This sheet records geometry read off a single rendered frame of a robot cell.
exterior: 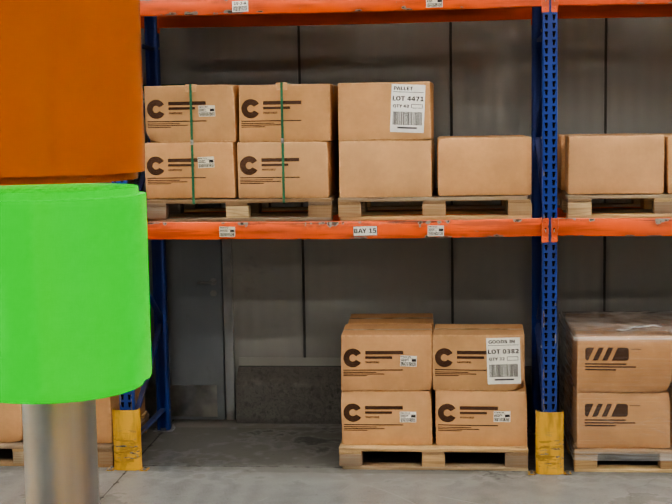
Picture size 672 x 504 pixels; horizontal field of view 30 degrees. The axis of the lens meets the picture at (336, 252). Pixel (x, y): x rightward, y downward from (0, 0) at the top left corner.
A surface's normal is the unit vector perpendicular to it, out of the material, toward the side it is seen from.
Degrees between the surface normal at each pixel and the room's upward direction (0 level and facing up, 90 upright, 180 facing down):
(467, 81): 90
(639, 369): 90
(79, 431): 90
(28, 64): 90
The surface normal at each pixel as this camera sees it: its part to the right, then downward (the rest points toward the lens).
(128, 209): 0.90, 0.04
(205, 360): -0.09, 0.11
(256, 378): -0.07, -0.72
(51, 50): 0.32, 0.10
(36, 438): -0.33, 0.11
